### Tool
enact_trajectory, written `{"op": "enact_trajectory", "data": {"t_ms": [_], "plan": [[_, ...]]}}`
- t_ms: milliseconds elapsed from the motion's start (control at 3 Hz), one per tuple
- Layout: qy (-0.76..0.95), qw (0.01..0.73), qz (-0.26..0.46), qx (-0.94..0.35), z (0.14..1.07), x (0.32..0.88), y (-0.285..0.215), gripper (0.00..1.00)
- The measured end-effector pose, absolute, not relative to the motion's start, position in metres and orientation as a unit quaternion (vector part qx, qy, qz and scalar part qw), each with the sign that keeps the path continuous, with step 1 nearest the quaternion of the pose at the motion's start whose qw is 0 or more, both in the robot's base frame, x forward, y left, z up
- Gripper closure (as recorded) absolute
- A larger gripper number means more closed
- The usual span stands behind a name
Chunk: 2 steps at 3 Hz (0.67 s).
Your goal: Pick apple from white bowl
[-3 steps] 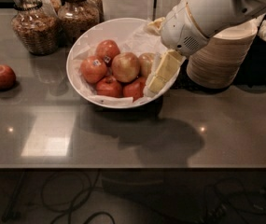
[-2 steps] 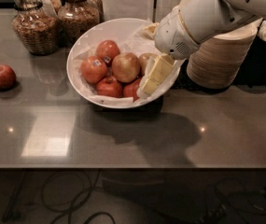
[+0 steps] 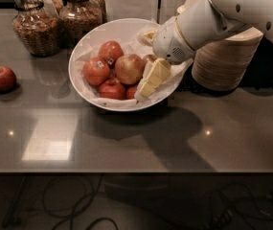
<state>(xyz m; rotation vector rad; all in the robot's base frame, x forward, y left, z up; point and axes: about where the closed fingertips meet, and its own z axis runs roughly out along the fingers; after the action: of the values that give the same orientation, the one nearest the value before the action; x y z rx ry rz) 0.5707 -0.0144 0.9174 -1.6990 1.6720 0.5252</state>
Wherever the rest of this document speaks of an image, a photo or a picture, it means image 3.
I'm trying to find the black cable under table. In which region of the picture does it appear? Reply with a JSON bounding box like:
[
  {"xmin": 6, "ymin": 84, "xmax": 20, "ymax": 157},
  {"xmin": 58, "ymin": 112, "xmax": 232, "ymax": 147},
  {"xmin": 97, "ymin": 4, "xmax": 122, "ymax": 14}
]
[{"xmin": 1, "ymin": 173, "xmax": 120, "ymax": 230}]

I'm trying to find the red apple with sticker,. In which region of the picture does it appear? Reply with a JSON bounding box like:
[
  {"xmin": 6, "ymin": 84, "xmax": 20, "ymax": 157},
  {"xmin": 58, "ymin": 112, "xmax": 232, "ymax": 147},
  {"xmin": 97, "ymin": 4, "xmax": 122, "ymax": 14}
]
[
  {"xmin": 82, "ymin": 57, "xmax": 111, "ymax": 86},
  {"xmin": 98, "ymin": 40, "xmax": 124, "ymax": 68}
]

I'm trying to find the red apple on table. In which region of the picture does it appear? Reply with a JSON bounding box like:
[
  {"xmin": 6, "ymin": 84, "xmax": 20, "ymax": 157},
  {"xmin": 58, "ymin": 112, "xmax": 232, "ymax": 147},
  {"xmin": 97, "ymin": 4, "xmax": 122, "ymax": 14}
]
[{"xmin": 0, "ymin": 66, "xmax": 16, "ymax": 93}]

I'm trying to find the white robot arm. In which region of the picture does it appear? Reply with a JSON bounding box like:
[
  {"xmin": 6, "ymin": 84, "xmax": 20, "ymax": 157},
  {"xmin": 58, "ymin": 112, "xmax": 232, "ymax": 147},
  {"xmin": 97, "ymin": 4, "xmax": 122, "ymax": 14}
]
[{"xmin": 149, "ymin": 0, "xmax": 273, "ymax": 93}]

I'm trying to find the paper bowl stack, front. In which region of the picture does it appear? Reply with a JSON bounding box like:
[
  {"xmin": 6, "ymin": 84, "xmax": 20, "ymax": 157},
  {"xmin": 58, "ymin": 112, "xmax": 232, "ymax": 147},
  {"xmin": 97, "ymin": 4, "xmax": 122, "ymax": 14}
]
[{"xmin": 192, "ymin": 28, "xmax": 263, "ymax": 92}]

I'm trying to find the white bowl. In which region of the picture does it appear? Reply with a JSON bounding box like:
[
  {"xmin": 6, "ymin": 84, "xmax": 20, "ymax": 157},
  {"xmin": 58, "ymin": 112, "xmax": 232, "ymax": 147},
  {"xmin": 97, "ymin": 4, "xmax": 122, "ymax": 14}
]
[{"xmin": 67, "ymin": 17, "xmax": 186, "ymax": 112}]

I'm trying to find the glass granola jar, left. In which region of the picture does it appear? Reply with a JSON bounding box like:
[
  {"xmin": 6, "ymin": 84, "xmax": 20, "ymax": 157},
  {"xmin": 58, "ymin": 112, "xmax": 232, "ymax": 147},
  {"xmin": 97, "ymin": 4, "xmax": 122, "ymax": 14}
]
[{"xmin": 11, "ymin": 0, "xmax": 60, "ymax": 57}]

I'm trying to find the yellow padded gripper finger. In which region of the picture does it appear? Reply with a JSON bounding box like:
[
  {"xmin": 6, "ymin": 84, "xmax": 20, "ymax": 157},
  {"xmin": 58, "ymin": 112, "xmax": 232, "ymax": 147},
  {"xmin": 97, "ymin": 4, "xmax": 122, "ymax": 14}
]
[
  {"xmin": 137, "ymin": 30, "xmax": 156, "ymax": 46},
  {"xmin": 134, "ymin": 58, "xmax": 171, "ymax": 102}
]

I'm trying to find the glass granola jar, middle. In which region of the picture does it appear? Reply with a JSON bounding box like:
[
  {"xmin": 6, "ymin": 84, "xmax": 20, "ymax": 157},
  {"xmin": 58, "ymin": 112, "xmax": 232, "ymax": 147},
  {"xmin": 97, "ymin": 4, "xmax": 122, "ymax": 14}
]
[{"xmin": 59, "ymin": 0, "xmax": 102, "ymax": 44}]

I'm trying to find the yellow-red apple, centre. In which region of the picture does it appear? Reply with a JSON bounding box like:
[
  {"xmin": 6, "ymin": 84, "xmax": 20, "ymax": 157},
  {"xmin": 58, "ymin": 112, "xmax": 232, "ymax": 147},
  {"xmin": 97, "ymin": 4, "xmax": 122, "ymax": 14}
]
[{"xmin": 114, "ymin": 54, "xmax": 146, "ymax": 85}]

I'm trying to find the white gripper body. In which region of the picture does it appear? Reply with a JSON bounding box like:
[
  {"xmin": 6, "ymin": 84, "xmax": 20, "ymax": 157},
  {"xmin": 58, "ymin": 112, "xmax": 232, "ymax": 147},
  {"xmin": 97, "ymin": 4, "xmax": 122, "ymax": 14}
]
[{"xmin": 152, "ymin": 17, "xmax": 195, "ymax": 65}]

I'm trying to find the red apple with sticker, back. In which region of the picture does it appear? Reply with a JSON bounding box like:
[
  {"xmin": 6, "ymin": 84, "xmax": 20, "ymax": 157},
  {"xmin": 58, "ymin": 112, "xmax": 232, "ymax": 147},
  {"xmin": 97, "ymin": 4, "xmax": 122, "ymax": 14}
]
[{"xmin": 98, "ymin": 40, "xmax": 124, "ymax": 68}]

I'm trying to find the red apple with sticker, left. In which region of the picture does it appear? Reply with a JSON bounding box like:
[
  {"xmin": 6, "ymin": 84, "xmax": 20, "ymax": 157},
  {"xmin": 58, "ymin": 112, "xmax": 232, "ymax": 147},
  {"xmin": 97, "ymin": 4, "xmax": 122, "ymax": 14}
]
[{"xmin": 82, "ymin": 57, "xmax": 111, "ymax": 86}]

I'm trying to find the red apple, front right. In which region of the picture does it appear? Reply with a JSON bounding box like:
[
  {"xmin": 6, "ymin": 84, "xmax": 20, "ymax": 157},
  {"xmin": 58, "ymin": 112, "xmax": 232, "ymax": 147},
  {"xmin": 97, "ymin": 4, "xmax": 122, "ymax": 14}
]
[{"xmin": 126, "ymin": 85, "xmax": 137, "ymax": 100}]

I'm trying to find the red apple, front left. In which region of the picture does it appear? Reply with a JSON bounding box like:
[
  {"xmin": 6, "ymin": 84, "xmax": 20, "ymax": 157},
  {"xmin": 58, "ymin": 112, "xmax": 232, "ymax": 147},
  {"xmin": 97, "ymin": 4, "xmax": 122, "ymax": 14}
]
[{"xmin": 99, "ymin": 78, "xmax": 125, "ymax": 100}]

